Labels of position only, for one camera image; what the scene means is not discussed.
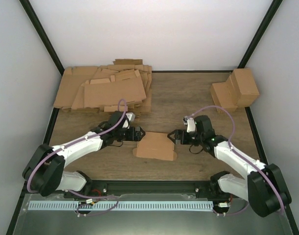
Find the brown cardboard box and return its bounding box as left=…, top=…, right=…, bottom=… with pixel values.
left=133, top=132, right=177, bottom=161

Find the black right frame post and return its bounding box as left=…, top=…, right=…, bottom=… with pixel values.
left=237, top=0, right=283, bottom=69

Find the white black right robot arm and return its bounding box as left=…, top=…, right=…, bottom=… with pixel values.
left=167, top=115, right=292, bottom=217

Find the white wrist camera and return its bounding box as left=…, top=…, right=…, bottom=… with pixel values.
left=183, top=117, right=196, bottom=133
left=122, top=113, right=136, bottom=128

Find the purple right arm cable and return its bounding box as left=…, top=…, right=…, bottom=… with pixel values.
left=184, top=105, right=286, bottom=217

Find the light blue slotted cable duct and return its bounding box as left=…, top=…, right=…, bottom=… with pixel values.
left=27, top=201, right=213, bottom=212

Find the low folded cardboard box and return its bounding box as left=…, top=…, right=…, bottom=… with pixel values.
left=210, top=82, right=237, bottom=112

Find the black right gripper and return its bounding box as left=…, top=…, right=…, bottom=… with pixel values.
left=167, top=129, right=204, bottom=145

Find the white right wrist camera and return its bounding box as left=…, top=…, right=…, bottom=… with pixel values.
left=183, top=117, right=196, bottom=133

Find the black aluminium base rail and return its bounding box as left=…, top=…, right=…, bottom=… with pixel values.
left=23, top=180, right=283, bottom=199

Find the black frame post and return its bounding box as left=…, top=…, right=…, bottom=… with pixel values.
left=19, top=0, right=65, bottom=75
left=237, top=0, right=283, bottom=69

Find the black left frame post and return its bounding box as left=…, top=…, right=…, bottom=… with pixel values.
left=19, top=0, right=65, bottom=75

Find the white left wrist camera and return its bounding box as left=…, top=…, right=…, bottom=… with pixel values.
left=122, top=113, right=136, bottom=128

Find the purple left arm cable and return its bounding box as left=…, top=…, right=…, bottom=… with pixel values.
left=26, top=98, right=128, bottom=218

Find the stack of flat cardboard blanks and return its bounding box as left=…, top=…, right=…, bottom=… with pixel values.
left=54, top=59, right=152, bottom=115

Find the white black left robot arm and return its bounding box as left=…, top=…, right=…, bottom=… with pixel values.
left=23, top=111, right=145, bottom=199

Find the tall folded cardboard box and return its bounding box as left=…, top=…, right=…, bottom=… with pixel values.
left=227, top=69, right=259, bottom=107

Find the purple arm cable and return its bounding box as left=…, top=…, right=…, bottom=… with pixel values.
left=26, top=98, right=128, bottom=218
left=184, top=105, right=286, bottom=217

